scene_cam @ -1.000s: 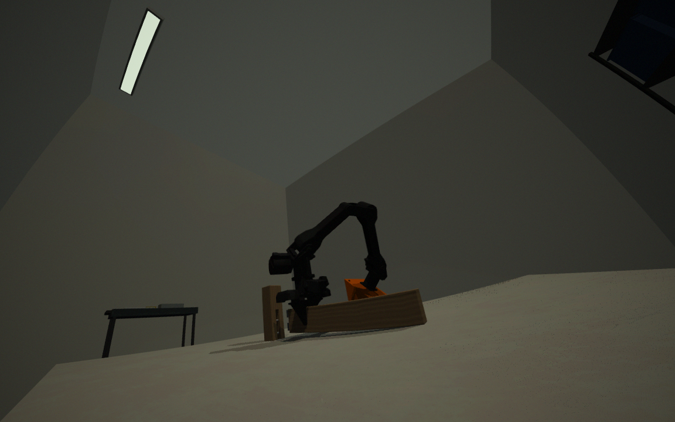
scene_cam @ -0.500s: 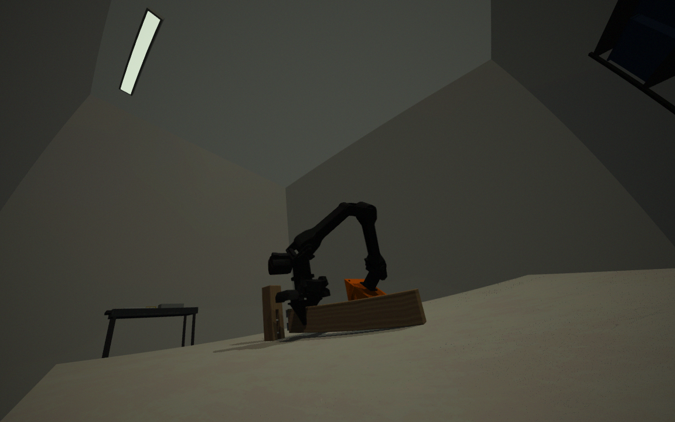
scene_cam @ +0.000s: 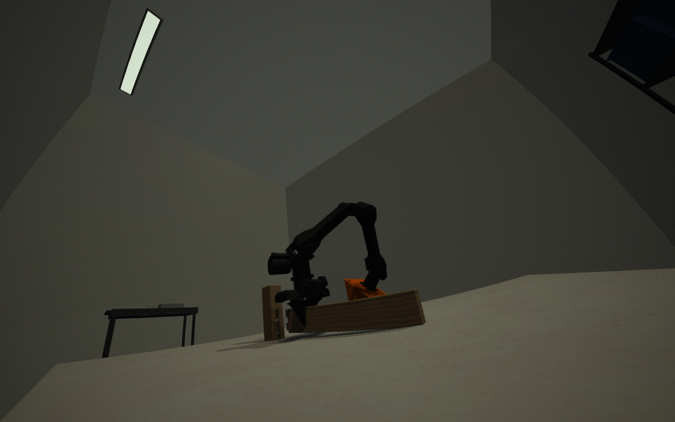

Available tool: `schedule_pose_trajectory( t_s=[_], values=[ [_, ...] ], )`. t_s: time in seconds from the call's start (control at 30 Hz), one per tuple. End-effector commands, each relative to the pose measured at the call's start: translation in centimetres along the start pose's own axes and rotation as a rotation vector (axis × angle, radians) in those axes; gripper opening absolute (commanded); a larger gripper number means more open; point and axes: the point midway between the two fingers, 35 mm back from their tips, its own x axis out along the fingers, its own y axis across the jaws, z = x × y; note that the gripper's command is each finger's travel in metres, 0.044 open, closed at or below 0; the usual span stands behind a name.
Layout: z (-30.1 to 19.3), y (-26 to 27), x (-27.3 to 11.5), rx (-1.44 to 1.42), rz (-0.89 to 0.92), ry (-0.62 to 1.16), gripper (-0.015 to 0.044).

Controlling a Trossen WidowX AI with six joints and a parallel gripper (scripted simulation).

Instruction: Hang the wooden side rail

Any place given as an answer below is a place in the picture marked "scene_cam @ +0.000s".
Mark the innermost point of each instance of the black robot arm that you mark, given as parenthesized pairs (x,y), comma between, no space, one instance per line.
(308,241)

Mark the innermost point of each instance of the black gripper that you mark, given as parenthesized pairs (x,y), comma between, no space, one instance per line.
(296,298)

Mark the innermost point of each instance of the dark brown wooden post with slot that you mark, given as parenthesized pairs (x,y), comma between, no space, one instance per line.
(272,314)

